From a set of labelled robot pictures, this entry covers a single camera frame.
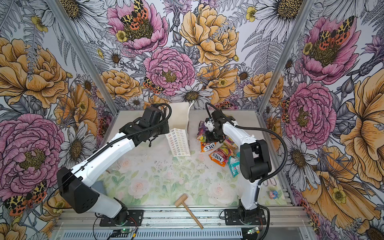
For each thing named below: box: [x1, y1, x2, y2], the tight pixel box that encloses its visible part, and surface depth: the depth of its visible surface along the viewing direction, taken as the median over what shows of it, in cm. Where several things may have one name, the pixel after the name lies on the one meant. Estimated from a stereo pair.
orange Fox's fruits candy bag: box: [200, 141, 217, 153], surface depth 91 cm
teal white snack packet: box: [228, 151, 241, 178], surface depth 91 cm
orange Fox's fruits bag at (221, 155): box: [208, 144, 238, 167], surface depth 95 cm
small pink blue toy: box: [269, 190, 279, 200], surface depth 78 cm
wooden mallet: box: [174, 193, 204, 230], surface depth 79 cm
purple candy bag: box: [195, 120, 208, 142], surface depth 108 cm
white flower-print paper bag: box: [165, 100, 195, 157], surface depth 87 cm
